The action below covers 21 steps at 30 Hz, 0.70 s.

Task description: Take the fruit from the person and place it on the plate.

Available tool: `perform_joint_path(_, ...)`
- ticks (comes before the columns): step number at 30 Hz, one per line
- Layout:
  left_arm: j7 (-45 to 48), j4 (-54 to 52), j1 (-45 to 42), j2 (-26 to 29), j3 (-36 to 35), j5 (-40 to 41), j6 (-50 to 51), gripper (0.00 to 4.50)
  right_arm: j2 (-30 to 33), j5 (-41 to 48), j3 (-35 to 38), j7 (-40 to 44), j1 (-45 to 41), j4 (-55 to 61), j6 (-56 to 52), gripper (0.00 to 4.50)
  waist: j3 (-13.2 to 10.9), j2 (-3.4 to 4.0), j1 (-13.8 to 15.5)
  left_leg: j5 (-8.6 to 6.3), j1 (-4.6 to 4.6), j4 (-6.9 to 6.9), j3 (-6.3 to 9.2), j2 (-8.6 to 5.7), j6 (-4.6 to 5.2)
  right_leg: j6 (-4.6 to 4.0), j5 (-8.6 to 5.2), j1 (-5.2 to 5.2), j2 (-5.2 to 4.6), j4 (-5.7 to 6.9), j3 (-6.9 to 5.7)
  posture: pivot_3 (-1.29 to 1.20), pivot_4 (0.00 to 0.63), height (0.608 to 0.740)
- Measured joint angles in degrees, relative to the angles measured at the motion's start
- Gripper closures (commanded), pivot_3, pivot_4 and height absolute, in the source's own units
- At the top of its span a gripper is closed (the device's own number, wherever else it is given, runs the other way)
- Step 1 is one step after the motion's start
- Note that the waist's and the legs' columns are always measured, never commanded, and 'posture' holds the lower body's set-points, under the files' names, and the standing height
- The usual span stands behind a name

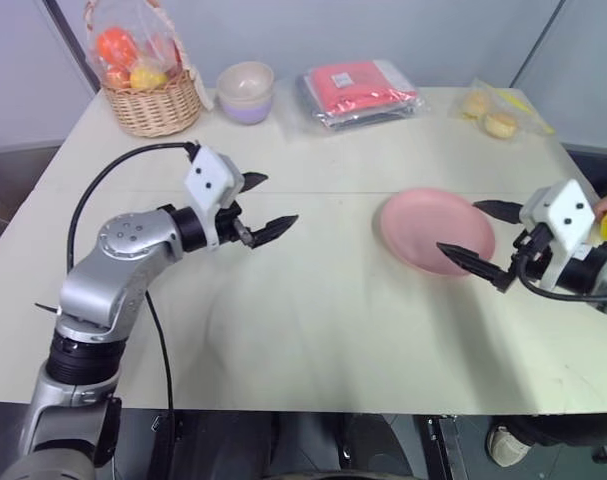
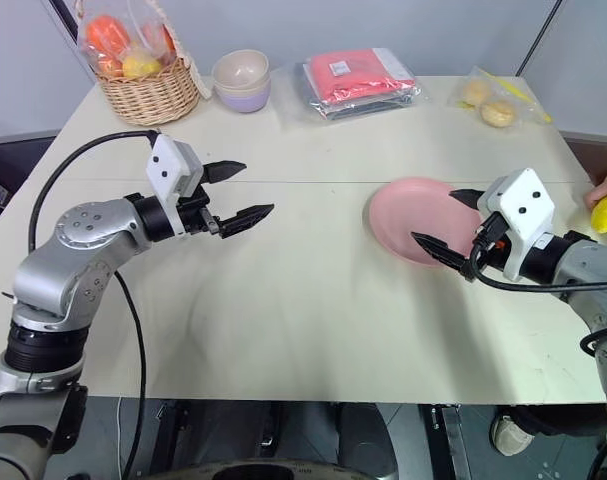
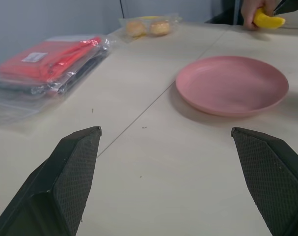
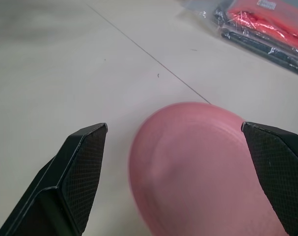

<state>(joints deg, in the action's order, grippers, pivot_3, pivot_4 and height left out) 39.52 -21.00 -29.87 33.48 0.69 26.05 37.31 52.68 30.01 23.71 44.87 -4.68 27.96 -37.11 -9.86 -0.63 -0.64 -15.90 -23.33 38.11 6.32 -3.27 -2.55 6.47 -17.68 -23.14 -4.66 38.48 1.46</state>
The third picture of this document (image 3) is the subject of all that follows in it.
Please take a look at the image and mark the pink round plate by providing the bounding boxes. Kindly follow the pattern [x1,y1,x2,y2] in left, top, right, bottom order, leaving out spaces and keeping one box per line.
[175,56,290,118]

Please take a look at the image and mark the person's bare hand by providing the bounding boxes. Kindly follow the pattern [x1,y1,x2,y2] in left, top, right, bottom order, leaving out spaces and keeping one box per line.
[240,0,278,31]

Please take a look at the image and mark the black pointed left gripper right finger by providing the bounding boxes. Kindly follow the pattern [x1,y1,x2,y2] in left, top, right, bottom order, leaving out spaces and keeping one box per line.
[273,0,298,16]

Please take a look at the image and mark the red fabric pack in plastic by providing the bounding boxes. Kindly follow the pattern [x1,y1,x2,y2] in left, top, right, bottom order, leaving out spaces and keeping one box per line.
[0,36,110,83]

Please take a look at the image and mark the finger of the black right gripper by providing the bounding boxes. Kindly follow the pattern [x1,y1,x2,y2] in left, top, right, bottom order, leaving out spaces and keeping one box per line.
[231,127,298,236]

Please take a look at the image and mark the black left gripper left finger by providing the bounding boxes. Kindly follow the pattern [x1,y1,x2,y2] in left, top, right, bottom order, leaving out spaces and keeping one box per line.
[0,126,102,236]

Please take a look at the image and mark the empty clear plastic bag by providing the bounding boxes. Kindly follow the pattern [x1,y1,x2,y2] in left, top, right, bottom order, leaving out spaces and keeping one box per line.
[0,92,50,126]

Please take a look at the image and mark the clear plastic bun bag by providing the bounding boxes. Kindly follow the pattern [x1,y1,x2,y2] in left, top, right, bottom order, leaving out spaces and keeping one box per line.
[117,13,183,44]

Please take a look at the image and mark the dark chair back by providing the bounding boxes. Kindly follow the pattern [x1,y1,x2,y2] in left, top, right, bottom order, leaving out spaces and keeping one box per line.
[204,0,244,26]

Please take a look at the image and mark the red packets in plastic bag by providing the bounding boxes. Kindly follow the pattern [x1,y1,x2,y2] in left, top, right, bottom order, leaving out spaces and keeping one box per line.
[0,46,110,97]

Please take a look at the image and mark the yellow banana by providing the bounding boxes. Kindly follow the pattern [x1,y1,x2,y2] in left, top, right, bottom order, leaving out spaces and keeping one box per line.
[252,7,286,29]

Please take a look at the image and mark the thin black cable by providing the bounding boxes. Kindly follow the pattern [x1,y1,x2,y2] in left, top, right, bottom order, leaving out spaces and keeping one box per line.
[119,0,127,19]

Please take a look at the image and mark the round golden bread bun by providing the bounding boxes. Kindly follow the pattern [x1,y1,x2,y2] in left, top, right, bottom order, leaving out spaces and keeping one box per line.
[149,20,171,36]
[126,20,147,38]

